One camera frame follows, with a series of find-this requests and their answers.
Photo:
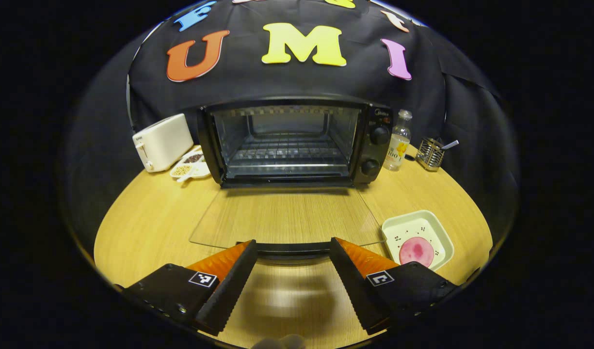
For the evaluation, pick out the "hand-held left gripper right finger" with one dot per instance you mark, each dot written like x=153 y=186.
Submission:
x=355 y=286

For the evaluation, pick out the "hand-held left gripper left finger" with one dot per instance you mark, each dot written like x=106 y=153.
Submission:
x=233 y=286

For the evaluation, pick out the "pink round ham slice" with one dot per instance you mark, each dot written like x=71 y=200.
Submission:
x=416 y=251

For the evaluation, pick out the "pale square plate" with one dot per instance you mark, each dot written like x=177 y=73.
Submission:
x=423 y=223

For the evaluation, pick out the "black electric oven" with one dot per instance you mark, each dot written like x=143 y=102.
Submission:
x=378 y=150

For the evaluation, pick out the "white divided snack dish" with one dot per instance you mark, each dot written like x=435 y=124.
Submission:
x=192 y=167

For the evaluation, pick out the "clear yellow-label bottle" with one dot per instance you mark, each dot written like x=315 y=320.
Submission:
x=398 y=145

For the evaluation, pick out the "metal mesh utensil holder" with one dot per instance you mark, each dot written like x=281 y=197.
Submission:
x=429 y=155

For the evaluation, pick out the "white toaster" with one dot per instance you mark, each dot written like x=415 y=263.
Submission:
x=163 y=143

